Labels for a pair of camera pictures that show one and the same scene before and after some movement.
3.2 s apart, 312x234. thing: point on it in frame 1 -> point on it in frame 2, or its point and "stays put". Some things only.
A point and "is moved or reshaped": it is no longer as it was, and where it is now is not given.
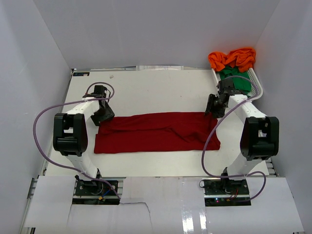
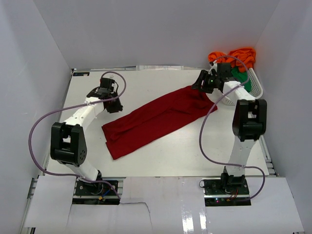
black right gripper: x=210 y=108 -> x=203 y=75
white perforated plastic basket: x=256 y=81 stays put
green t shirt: x=240 y=84 stays put
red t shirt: x=156 y=132 is moved or reshaped
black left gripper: x=109 y=114 -> x=117 y=107
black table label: x=81 y=74 stays put
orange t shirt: x=242 y=58 stays put
